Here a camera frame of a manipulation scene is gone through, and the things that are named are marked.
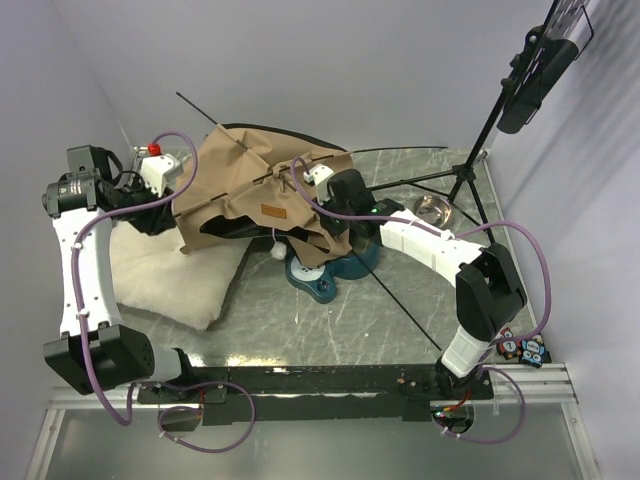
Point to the aluminium frame rail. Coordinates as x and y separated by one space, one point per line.
550 384

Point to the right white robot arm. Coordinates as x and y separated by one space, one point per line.
488 291

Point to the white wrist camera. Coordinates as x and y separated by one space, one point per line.
160 172
319 177

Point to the tan fabric pet tent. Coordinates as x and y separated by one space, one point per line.
250 200

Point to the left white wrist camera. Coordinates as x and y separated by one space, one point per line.
160 172

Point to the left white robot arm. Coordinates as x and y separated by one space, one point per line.
94 342

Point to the steel pet bowl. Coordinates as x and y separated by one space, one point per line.
434 210

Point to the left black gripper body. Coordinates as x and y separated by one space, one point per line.
136 195

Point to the black tripod stand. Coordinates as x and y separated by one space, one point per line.
464 173

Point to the teal pet feeder stand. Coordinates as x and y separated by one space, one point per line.
320 282

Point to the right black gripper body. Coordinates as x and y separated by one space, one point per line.
336 224

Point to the white pompom toy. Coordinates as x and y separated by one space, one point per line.
279 248

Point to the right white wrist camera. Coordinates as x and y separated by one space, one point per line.
319 177

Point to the white fluffy cushion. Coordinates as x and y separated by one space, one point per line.
153 273

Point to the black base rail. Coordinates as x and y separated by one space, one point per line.
227 395

